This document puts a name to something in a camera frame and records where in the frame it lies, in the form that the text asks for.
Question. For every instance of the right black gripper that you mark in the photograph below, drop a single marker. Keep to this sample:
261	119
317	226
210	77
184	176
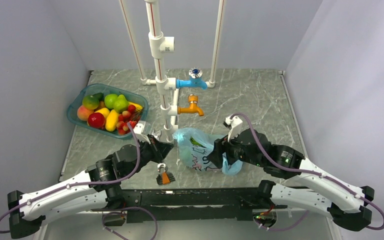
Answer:
220	145

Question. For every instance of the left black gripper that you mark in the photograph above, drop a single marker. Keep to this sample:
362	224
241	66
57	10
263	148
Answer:
165	148

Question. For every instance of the light blue plastic bag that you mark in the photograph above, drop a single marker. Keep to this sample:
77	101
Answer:
196	157

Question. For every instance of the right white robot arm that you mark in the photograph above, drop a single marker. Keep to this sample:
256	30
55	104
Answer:
323	193

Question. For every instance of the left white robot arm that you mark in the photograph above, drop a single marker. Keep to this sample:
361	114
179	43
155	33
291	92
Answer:
97	187

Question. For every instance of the fake strawberries bunch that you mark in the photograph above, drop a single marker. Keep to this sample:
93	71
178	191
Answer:
127	117

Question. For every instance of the fake yellow banana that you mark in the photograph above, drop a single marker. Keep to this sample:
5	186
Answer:
134	107

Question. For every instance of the fake yellow mango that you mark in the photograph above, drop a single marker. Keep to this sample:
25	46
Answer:
111	121

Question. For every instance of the fake green pear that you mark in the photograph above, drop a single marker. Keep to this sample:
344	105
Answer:
121	104

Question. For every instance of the fake green lime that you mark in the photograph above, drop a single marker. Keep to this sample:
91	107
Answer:
109	100

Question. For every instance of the fake red apple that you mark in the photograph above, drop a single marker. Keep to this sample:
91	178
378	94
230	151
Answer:
96	120

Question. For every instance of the fake green red mango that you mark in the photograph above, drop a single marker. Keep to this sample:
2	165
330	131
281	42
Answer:
90	102

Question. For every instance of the fake peach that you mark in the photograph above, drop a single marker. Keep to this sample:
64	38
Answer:
83	113

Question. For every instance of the silver combination wrench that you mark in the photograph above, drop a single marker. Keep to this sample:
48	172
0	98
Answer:
161	167

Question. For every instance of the black orange small brush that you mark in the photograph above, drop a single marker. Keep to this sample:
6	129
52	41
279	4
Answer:
165	178

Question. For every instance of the orange plastic faucet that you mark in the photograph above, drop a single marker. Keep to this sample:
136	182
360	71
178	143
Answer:
192	108

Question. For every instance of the blue plastic faucet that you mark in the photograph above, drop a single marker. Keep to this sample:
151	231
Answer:
195	80

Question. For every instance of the teal plastic fruit basket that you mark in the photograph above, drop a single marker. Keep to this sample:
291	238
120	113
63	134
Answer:
71	112

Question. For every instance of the white pvc pipe stand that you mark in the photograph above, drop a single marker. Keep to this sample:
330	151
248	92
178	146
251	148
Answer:
159	46

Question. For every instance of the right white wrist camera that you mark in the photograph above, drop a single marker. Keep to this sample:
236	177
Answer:
234	124

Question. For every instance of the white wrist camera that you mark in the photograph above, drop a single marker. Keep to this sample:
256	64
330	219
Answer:
234	124
141	132

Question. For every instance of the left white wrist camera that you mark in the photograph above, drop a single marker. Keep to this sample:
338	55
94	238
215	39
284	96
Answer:
141	132

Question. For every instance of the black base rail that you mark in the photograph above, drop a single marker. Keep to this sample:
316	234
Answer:
194	204

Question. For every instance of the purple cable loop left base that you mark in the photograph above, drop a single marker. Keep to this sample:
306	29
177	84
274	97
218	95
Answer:
128	215

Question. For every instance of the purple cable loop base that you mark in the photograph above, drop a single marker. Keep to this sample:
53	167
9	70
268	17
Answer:
128	215
269	224

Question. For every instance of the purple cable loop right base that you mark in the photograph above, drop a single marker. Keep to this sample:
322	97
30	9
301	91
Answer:
269	224

